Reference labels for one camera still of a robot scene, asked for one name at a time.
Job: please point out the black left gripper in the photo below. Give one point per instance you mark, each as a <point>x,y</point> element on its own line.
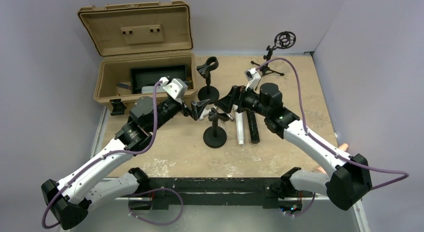
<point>195,109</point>

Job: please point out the black microphone silver grille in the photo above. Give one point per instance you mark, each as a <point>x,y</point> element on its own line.
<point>253,127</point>

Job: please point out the white microphone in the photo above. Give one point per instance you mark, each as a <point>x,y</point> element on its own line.
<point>239,121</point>

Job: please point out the black round-base mic stand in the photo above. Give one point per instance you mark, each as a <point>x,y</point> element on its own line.
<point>208,92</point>

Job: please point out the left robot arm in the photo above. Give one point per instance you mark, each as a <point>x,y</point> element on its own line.
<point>73,197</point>

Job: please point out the tan plastic storage case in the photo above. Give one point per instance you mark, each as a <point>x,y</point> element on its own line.
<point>144,34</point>

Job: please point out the grey plastic tool case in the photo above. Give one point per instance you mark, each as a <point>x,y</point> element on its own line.
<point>147,89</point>

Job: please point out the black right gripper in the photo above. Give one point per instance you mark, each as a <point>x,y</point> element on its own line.
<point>237,96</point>

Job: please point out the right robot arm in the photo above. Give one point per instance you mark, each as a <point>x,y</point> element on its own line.
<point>346,178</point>

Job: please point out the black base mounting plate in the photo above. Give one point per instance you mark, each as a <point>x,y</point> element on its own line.
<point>267,193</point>

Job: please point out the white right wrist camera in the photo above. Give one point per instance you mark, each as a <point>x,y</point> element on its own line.
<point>253,78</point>

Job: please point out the black inner tray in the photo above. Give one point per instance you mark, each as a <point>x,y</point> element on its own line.
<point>147,76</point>

